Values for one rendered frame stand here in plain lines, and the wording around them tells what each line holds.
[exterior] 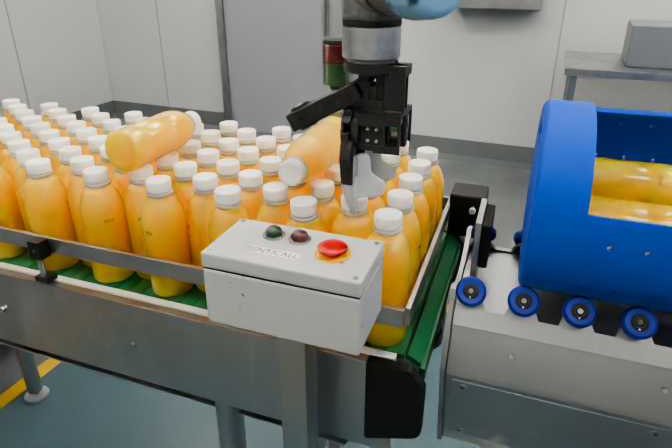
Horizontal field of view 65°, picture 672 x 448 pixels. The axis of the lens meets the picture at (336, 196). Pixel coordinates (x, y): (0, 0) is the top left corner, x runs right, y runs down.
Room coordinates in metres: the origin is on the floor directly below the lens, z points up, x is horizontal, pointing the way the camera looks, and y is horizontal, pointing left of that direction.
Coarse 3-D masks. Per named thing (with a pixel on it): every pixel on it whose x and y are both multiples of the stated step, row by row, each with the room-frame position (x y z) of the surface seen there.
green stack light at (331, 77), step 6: (324, 66) 1.21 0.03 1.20; (330, 66) 1.20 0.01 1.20; (336, 66) 1.20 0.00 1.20; (342, 66) 1.20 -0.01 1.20; (324, 72) 1.21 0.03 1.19; (330, 72) 1.20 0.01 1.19; (336, 72) 1.20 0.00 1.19; (342, 72) 1.20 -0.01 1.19; (324, 78) 1.21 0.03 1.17; (330, 78) 1.20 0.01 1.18; (336, 78) 1.20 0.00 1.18; (342, 78) 1.20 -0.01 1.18; (348, 78) 1.22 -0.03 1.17; (324, 84) 1.21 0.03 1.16; (330, 84) 1.20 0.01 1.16; (336, 84) 1.20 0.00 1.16; (342, 84) 1.20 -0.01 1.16
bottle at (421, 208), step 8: (416, 192) 0.77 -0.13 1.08; (416, 200) 0.76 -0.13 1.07; (424, 200) 0.77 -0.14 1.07; (416, 208) 0.76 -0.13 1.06; (424, 208) 0.76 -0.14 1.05; (424, 216) 0.76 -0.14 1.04; (424, 224) 0.76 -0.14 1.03; (424, 232) 0.76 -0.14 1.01; (424, 240) 0.76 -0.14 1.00; (424, 248) 0.76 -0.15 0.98; (424, 256) 0.76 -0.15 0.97
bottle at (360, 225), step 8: (344, 216) 0.69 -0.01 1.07; (352, 216) 0.68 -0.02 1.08; (360, 216) 0.69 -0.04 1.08; (368, 216) 0.70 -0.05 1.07; (336, 224) 0.69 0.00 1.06; (344, 224) 0.68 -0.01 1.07; (352, 224) 0.68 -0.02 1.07; (360, 224) 0.68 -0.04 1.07; (368, 224) 0.69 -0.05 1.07; (336, 232) 0.68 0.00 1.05; (344, 232) 0.68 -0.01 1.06; (352, 232) 0.67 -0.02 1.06; (360, 232) 0.67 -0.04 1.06; (368, 232) 0.68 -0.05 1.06
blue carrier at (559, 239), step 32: (544, 128) 0.68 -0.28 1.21; (576, 128) 0.66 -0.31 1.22; (608, 128) 0.81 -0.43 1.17; (640, 128) 0.79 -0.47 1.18; (544, 160) 0.64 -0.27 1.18; (576, 160) 0.63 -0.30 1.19; (640, 160) 0.81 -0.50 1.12; (544, 192) 0.61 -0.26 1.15; (576, 192) 0.60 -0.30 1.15; (544, 224) 0.60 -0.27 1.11; (576, 224) 0.59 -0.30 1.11; (608, 224) 0.58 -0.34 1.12; (640, 224) 0.57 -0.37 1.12; (544, 256) 0.60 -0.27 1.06; (576, 256) 0.59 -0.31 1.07; (608, 256) 0.58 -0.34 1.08; (640, 256) 0.56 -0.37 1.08; (544, 288) 0.64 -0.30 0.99; (576, 288) 0.61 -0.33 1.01; (608, 288) 0.59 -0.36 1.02; (640, 288) 0.57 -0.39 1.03
